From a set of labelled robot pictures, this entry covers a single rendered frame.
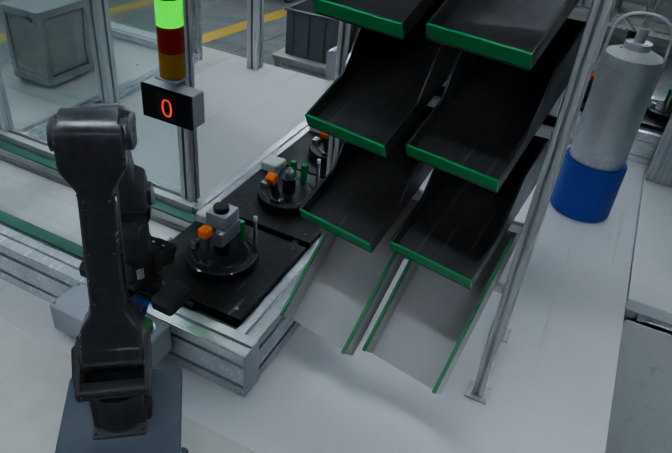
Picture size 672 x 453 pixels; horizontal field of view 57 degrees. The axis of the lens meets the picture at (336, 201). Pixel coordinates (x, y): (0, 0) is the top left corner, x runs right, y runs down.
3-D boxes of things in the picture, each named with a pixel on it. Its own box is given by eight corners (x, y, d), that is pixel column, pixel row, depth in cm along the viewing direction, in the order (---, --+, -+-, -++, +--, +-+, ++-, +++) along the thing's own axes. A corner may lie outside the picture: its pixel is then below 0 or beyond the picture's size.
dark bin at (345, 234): (371, 253, 90) (364, 226, 84) (302, 218, 96) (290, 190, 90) (464, 125, 101) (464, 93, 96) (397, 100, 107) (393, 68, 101)
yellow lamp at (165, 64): (175, 83, 116) (173, 58, 114) (154, 76, 118) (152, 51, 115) (191, 74, 120) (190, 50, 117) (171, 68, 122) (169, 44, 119)
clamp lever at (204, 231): (206, 266, 113) (206, 232, 109) (198, 262, 114) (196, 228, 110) (218, 256, 116) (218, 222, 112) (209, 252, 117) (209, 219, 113)
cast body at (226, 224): (221, 248, 114) (221, 218, 110) (202, 241, 115) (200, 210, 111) (246, 226, 120) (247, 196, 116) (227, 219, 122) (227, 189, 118)
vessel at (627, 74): (622, 178, 152) (683, 26, 131) (564, 162, 156) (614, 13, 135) (627, 155, 162) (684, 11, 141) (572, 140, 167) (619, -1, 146)
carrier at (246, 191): (309, 251, 127) (312, 200, 121) (212, 214, 135) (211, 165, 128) (357, 197, 146) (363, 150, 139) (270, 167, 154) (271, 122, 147)
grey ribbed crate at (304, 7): (397, 84, 290) (404, 36, 277) (282, 53, 311) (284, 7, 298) (426, 58, 323) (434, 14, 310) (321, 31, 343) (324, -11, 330)
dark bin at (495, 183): (496, 193, 76) (499, 155, 71) (406, 156, 82) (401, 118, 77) (589, 52, 88) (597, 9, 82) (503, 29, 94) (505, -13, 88)
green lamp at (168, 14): (172, 30, 111) (170, 3, 108) (149, 24, 112) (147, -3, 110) (189, 24, 115) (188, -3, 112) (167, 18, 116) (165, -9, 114)
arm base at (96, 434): (91, 440, 75) (84, 409, 72) (98, 397, 81) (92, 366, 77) (150, 434, 77) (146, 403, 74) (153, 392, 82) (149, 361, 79)
